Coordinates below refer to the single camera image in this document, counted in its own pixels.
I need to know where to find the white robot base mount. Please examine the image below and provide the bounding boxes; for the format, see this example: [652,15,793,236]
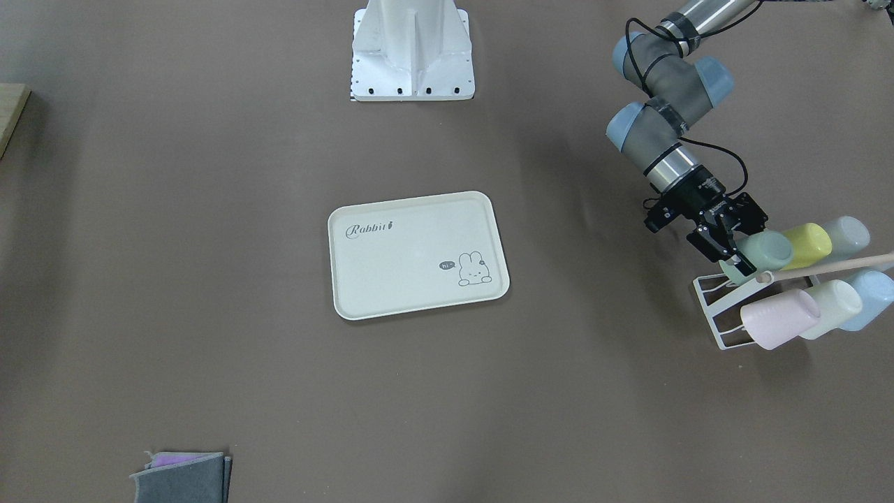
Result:
[349,1,476,102]

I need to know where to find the light blue cup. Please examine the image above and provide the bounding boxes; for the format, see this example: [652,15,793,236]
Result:
[840,270,893,332]

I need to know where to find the yellow cup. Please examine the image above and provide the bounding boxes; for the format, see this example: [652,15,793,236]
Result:
[782,222,833,270]

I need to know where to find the wooden cutting board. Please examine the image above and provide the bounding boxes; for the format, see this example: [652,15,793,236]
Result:
[1,83,31,159]

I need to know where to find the cream white cup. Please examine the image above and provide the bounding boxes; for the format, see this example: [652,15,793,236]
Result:
[800,279,863,340]

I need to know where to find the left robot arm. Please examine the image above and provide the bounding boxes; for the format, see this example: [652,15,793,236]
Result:
[606,1,768,276]

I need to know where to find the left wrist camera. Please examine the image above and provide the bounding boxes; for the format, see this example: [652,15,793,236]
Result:
[644,198,689,233]

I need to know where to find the cream rabbit tray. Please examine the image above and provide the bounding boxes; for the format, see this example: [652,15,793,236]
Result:
[327,191,511,321]

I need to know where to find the pink cup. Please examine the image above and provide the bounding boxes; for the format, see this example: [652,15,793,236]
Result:
[740,289,821,350]

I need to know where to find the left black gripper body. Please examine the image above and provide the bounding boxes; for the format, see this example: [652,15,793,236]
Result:
[660,168,744,239]

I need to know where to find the grey folded cloth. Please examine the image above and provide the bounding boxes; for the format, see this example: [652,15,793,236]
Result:
[130,452,232,502]

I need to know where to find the green cup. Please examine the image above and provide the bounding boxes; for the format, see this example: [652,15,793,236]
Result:
[719,230,795,284]

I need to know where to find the purple cloth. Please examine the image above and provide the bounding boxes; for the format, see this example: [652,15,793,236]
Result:
[145,452,209,470]

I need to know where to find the white wire cup rack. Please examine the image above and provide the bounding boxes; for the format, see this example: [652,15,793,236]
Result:
[692,251,893,350]

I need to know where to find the grey-blue cup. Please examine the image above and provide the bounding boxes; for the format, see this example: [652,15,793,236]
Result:
[821,214,871,262]

